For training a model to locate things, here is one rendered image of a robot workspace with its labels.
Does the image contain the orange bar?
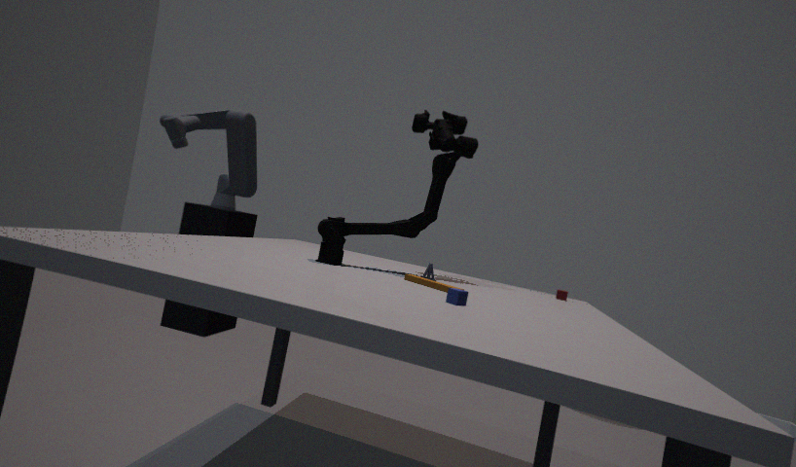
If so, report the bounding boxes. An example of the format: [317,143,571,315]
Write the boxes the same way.
[404,274,464,293]

